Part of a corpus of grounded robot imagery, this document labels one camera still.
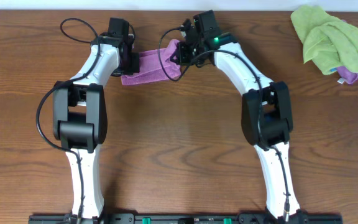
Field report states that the purple cloth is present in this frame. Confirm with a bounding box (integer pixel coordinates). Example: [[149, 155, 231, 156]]
[[121, 39, 181, 86], [337, 66, 358, 85]]

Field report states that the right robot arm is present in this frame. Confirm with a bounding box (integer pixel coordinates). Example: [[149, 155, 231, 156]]
[[170, 10, 300, 222]]

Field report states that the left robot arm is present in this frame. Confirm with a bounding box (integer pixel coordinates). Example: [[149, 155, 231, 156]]
[[53, 17, 139, 223]]

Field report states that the green cloth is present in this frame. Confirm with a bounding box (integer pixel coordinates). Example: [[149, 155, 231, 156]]
[[290, 5, 358, 75]]

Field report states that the left black cable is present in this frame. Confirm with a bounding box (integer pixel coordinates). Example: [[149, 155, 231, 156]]
[[35, 17, 136, 223]]

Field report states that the black cable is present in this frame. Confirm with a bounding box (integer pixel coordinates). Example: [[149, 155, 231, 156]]
[[157, 26, 291, 218], [35, 17, 136, 223]]

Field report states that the right black cable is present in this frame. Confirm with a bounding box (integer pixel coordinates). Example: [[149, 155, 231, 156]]
[[157, 26, 291, 218]]

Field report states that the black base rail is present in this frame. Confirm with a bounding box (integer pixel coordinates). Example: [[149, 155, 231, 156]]
[[27, 212, 344, 224]]

